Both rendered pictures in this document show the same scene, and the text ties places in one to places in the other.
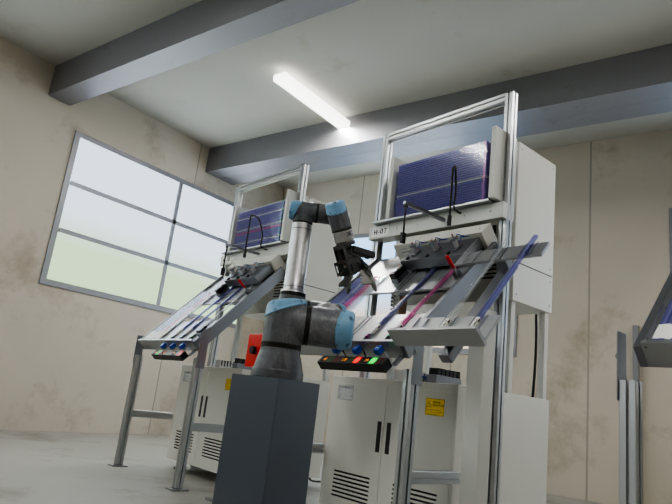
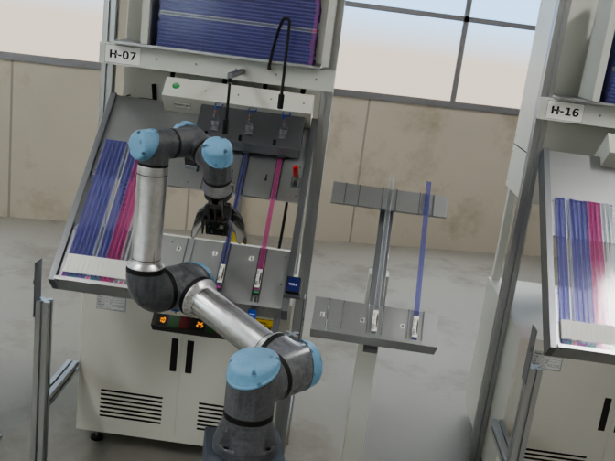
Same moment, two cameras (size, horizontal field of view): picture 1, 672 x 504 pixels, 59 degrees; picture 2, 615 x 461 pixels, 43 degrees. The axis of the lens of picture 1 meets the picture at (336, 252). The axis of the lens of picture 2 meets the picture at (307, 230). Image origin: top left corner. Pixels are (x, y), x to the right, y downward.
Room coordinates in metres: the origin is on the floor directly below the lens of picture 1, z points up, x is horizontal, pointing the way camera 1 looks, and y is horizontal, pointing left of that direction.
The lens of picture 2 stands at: (0.59, 1.28, 1.52)
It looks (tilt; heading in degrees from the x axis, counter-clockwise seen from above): 15 degrees down; 312
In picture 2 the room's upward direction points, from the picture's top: 7 degrees clockwise
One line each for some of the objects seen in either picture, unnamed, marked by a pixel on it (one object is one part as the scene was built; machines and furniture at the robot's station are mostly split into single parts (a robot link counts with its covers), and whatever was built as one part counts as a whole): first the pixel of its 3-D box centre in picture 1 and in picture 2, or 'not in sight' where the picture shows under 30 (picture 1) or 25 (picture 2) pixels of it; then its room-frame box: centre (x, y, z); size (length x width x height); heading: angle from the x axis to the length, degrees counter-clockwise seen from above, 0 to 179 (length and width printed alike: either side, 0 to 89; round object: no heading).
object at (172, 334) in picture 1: (232, 363); not in sight; (3.67, 0.54, 0.66); 1.01 x 0.73 x 1.31; 130
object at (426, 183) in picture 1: (446, 185); (241, 13); (2.57, -0.47, 1.52); 0.51 x 0.13 x 0.27; 40
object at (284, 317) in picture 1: (286, 321); (253, 381); (1.74, 0.12, 0.72); 0.13 x 0.12 x 0.14; 93
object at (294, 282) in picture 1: (296, 263); (147, 224); (2.15, 0.14, 0.98); 0.12 x 0.11 x 0.49; 3
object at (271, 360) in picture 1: (278, 361); (246, 428); (1.74, 0.13, 0.60); 0.15 x 0.15 x 0.10
